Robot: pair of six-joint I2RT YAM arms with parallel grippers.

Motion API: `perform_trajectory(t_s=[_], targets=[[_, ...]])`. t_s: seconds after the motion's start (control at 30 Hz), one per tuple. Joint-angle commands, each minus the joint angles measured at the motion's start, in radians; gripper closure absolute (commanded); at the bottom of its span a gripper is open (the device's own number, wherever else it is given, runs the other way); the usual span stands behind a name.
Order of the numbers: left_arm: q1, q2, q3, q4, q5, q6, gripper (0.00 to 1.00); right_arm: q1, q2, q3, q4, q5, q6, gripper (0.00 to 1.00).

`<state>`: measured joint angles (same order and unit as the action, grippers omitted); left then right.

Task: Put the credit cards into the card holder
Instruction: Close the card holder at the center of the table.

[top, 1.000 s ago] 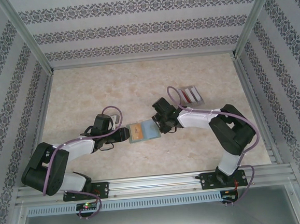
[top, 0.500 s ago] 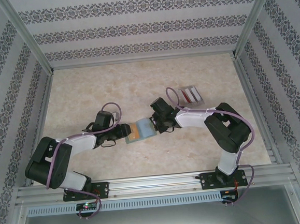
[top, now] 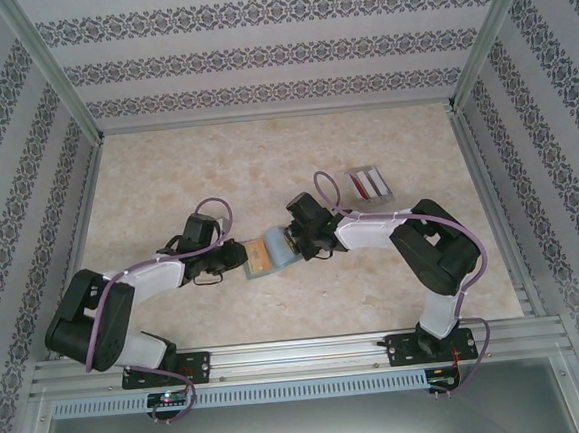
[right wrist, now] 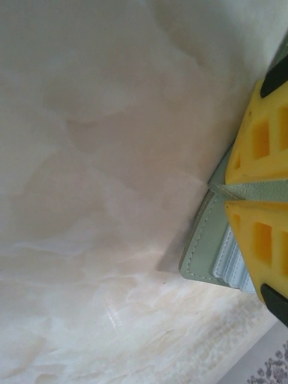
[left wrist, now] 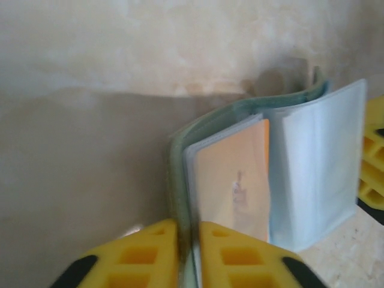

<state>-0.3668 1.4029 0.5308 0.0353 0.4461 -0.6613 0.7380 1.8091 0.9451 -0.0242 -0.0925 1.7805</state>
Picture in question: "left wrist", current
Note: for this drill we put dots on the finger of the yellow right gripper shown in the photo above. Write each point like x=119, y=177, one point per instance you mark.
x=375, y=168

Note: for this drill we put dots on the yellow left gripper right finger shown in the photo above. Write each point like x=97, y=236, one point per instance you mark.
x=216, y=270

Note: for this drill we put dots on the orange credit card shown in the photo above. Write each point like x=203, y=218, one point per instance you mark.
x=228, y=168

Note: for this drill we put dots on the green card holder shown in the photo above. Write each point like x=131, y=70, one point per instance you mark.
x=315, y=180

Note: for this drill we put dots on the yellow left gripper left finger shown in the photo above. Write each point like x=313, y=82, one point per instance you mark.
x=144, y=270

